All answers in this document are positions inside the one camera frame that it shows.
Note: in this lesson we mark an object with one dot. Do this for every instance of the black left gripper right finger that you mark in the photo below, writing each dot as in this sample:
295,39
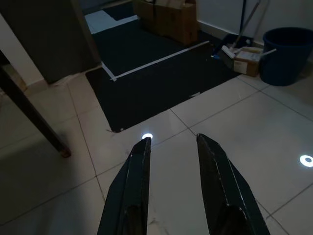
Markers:
227,191

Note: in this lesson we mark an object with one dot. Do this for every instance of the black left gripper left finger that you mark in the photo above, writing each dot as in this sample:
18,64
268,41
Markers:
133,186

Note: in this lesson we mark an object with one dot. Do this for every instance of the black floor mat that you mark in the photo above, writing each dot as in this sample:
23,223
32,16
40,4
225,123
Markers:
151,93

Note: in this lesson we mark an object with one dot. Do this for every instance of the small cardboard box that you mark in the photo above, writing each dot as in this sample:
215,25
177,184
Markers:
247,64

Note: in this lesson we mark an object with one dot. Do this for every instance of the white tape strip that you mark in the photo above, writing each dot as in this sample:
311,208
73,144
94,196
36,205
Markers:
159,59

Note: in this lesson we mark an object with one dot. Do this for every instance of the dark wooden table leg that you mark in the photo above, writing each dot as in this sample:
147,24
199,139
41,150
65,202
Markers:
29,107

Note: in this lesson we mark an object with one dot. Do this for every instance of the blue plastic bucket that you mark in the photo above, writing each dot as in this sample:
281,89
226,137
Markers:
286,58

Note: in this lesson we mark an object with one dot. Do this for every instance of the large brown cardboard box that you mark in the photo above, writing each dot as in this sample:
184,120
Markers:
171,24

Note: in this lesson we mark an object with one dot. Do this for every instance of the white floor sheet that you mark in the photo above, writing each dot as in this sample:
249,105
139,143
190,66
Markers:
102,20

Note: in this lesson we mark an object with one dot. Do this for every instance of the grey metal cabinet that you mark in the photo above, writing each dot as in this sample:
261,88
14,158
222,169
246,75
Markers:
49,36

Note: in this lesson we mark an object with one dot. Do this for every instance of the blue pole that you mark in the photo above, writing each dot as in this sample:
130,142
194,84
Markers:
243,17

